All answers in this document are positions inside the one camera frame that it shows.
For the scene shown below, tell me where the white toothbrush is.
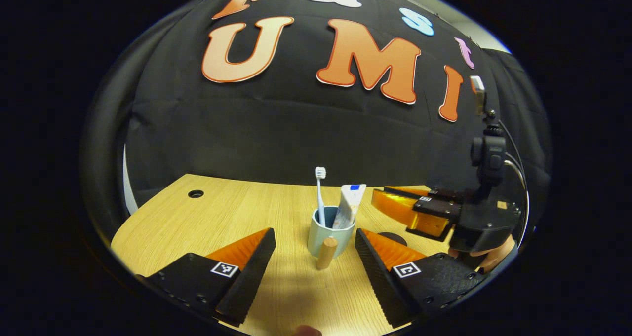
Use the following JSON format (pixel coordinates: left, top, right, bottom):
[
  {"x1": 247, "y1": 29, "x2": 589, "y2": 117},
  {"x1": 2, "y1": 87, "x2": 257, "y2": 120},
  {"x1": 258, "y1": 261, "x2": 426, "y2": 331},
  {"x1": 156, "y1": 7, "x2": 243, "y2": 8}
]
[{"x1": 315, "y1": 166, "x2": 327, "y2": 227}]

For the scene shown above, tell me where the thin black cable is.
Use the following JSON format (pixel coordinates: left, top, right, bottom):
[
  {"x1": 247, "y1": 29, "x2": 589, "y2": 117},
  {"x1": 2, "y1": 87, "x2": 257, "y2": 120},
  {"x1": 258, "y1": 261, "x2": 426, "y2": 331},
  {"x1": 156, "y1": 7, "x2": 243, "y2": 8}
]
[{"x1": 499, "y1": 120, "x2": 530, "y2": 228}]

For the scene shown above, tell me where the black backdrop cloth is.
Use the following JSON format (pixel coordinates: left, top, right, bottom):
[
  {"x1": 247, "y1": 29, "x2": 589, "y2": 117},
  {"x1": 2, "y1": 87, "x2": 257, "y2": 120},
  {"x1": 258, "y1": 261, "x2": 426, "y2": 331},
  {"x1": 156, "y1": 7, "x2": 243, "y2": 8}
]
[{"x1": 79, "y1": 0, "x2": 553, "y2": 258}]

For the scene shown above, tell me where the dark round coaster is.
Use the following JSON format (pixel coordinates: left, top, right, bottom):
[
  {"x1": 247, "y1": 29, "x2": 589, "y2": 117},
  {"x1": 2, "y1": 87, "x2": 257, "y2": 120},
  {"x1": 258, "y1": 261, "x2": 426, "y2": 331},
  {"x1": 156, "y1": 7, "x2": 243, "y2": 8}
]
[{"x1": 378, "y1": 232, "x2": 408, "y2": 247}]

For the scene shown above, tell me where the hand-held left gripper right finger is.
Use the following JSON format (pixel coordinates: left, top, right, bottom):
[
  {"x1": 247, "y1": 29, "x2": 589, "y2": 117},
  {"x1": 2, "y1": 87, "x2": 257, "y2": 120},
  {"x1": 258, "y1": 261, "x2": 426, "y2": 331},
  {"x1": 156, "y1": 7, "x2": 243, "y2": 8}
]
[{"x1": 355, "y1": 227, "x2": 500, "y2": 329}]

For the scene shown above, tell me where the light blue cup wooden handle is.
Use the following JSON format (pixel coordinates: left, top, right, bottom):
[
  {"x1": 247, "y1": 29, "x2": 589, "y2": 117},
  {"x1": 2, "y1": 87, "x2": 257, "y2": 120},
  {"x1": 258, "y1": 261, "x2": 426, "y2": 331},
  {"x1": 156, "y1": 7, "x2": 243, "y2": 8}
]
[{"x1": 307, "y1": 205, "x2": 356, "y2": 271}]

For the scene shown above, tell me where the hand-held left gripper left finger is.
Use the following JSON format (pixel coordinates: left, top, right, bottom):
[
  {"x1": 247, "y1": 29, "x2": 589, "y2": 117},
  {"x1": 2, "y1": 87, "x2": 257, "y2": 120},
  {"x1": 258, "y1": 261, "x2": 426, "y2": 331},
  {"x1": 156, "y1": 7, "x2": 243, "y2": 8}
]
[{"x1": 134, "y1": 227, "x2": 277, "y2": 328}]

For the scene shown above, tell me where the white toothpaste tube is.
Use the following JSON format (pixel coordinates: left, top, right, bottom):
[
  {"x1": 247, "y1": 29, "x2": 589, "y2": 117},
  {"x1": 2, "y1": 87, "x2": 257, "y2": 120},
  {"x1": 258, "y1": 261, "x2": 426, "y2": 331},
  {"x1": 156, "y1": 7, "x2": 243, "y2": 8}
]
[{"x1": 332, "y1": 184, "x2": 367, "y2": 229}]

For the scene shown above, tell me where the wooden desktop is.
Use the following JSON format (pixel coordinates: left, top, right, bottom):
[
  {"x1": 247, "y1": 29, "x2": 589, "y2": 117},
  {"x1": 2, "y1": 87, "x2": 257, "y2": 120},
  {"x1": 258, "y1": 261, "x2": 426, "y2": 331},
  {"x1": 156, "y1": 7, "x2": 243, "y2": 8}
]
[{"x1": 111, "y1": 173, "x2": 494, "y2": 336}]

